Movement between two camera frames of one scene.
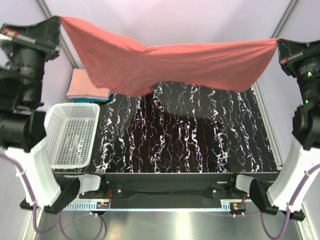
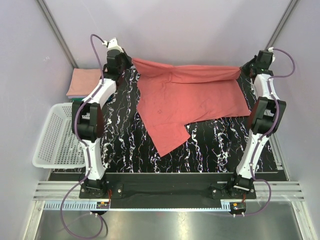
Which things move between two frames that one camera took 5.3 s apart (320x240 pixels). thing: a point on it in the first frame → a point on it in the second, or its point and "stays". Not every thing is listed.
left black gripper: [43, 36] → [127, 59]
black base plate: [164, 190] stays
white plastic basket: [71, 131] stays
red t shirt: [115, 64] → [171, 96]
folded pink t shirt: [81, 84] stays
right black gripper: [292, 54] → [244, 68]
